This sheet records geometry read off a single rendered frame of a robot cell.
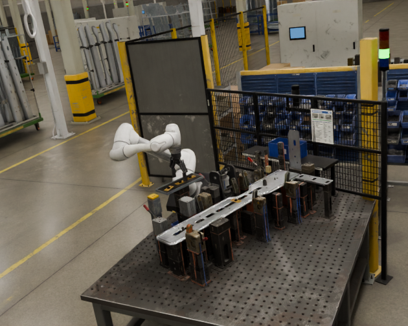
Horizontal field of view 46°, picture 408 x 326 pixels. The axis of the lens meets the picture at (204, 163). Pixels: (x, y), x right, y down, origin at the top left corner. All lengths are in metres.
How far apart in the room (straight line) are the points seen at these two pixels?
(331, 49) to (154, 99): 4.96
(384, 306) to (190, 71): 3.45
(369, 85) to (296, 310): 1.84
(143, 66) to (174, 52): 0.51
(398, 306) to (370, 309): 0.22
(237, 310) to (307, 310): 0.40
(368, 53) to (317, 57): 6.60
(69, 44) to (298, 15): 4.85
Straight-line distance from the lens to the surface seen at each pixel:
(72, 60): 11.09
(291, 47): 10.55
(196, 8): 8.08
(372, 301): 4.24
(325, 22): 10.31
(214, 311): 3.00
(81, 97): 11.14
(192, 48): 5.93
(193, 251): 3.12
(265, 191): 3.72
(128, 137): 3.89
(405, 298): 4.30
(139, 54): 6.35
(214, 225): 3.22
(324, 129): 4.17
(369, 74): 3.90
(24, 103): 11.32
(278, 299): 3.05
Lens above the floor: 2.49
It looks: 20 degrees down
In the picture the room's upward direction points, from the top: 8 degrees counter-clockwise
